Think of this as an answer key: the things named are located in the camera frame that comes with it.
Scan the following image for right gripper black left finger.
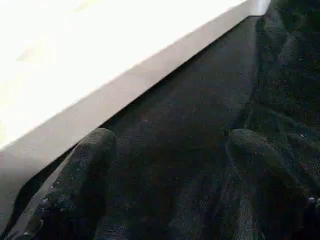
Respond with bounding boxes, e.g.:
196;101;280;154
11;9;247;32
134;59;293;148
10;127;118;240

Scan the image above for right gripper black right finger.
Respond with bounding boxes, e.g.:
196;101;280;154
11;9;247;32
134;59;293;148
222;128;320;240

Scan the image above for white plastic table top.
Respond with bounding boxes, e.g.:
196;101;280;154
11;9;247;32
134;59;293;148
0;0;272;231

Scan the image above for black plastic mat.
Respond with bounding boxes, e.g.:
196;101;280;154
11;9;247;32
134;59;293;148
0;0;320;240

